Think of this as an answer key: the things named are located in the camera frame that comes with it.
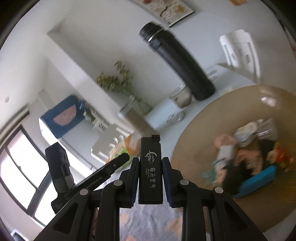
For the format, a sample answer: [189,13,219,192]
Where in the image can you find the orange tissue pack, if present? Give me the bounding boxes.
[107,133,141,163]

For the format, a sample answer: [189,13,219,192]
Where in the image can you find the yellow hanging ornaments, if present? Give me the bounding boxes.
[230,0,247,6]

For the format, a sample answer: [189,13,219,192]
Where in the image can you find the blue cloth cover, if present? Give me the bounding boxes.
[41,95,85,138]

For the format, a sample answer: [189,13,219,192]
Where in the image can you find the blue lighter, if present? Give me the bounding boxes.
[234,165,276,198]

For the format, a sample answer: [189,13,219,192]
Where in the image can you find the clear correction tape dispenser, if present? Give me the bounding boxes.
[234,121,258,147]

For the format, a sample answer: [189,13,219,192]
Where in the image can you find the smoky glass mug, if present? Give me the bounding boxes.
[169,84,193,108]

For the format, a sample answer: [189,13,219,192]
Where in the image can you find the floral tablecloth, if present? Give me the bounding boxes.
[119,202,183,240]

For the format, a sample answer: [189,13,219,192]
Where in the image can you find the pink card box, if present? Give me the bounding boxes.
[214,134,265,179]

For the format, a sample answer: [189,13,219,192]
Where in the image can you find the floral wall painting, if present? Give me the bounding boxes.
[132,0,195,27]

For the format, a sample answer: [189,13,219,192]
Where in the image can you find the white Anker charger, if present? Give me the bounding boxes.
[213,145,236,172]

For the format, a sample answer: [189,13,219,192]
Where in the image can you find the black thermos flask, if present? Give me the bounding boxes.
[139,22,216,101]

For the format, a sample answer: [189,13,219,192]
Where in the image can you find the red small figurine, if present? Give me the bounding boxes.
[266,142,294,172]

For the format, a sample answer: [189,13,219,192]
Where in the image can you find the white chair back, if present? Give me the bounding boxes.
[219,29,261,84]

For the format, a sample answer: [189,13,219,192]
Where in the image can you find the pill blister pack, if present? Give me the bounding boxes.
[166,111,185,125]

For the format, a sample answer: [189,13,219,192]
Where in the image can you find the white chair left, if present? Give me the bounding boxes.
[91,124,130,164]

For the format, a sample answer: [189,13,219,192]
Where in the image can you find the gold thermos bottle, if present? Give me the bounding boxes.
[117,104,159,137]

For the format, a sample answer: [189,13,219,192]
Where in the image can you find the amber glass bowl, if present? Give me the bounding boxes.
[171,84,296,232]

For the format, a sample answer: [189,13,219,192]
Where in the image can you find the light blue translucent figurine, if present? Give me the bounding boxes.
[201,169,225,185]

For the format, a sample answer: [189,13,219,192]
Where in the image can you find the white carved shelf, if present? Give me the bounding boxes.
[81,100,109,133]

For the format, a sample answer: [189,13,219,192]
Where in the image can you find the clear plastic measuring cup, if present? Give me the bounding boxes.
[257,118,278,141]

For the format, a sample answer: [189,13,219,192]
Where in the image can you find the white chair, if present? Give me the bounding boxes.
[219,29,261,84]
[91,124,130,164]

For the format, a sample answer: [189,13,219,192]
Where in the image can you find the glass vase with flowers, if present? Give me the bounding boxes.
[96,61,152,115]

